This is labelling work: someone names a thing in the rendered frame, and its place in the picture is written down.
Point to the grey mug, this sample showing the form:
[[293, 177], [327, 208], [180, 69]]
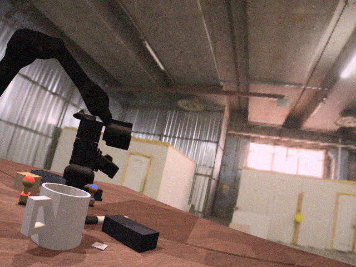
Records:
[[55, 219]]

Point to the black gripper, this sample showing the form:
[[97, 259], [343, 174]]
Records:
[[79, 172]]

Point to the wooden stamp with red knob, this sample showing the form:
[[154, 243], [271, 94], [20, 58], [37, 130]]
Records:
[[27, 182]]

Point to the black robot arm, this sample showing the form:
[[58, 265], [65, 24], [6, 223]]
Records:
[[24, 47]]

